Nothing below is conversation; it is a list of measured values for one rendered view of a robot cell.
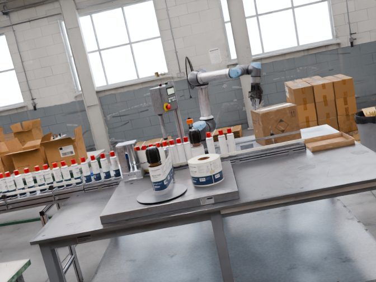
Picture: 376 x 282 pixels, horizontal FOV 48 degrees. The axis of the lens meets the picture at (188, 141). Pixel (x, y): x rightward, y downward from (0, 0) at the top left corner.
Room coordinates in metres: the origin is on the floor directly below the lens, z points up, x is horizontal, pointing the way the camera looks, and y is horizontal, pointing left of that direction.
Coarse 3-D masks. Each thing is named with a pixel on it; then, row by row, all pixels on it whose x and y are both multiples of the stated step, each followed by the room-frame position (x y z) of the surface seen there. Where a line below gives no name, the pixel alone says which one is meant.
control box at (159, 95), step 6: (168, 84) 3.14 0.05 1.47; (150, 90) 3.10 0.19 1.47; (156, 90) 3.06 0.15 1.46; (162, 90) 3.06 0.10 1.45; (174, 90) 3.17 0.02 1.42; (156, 96) 3.07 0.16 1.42; (162, 96) 3.05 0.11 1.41; (168, 96) 3.10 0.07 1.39; (156, 102) 3.08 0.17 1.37; (162, 102) 3.05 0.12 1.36; (168, 102) 3.09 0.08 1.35; (174, 102) 3.14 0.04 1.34; (156, 108) 3.08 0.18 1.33; (162, 108) 3.05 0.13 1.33; (174, 108) 3.13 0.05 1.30
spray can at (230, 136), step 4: (228, 128) 3.03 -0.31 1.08; (228, 132) 3.01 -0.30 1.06; (228, 136) 3.01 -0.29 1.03; (232, 136) 3.01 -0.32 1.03; (228, 140) 3.01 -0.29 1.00; (232, 140) 3.00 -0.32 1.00; (228, 144) 3.02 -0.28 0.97; (232, 144) 3.00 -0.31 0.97; (232, 148) 3.00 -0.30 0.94; (232, 156) 3.00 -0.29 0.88
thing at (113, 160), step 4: (112, 152) 3.07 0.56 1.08; (112, 156) 3.07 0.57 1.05; (112, 160) 3.06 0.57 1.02; (116, 160) 3.07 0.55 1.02; (112, 164) 3.06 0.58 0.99; (116, 164) 3.07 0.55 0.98; (112, 168) 3.07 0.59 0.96; (116, 168) 3.06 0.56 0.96; (116, 172) 3.06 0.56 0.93; (116, 176) 3.06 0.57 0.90; (120, 176) 3.07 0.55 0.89
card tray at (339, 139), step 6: (342, 132) 3.07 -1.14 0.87; (312, 138) 3.11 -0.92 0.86; (318, 138) 3.10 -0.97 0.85; (324, 138) 3.10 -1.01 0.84; (330, 138) 3.10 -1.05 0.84; (336, 138) 3.07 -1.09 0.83; (342, 138) 3.03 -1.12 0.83; (348, 138) 2.96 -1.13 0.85; (306, 144) 3.07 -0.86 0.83; (312, 144) 3.04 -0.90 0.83; (318, 144) 3.00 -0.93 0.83; (324, 144) 2.85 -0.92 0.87; (330, 144) 2.85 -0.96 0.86; (336, 144) 2.85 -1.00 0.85; (342, 144) 2.84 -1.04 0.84; (348, 144) 2.84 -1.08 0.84; (312, 150) 2.86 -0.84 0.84; (318, 150) 2.85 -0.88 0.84
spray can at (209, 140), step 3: (207, 135) 3.03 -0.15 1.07; (210, 135) 3.03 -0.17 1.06; (207, 138) 3.02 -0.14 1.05; (210, 138) 3.02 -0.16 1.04; (207, 141) 3.02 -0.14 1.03; (210, 141) 3.01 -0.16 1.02; (207, 144) 3.03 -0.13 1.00; (210, 144) 3.01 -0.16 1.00; (213, 144) 3.02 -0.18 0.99; (210, 147) 3.01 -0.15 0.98; (213, 147) 3.02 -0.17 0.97; (210, 150) 3.01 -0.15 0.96; (213, 150) 3.02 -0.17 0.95; (210, 153) 3.02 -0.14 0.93; (213, 153) 3.01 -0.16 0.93
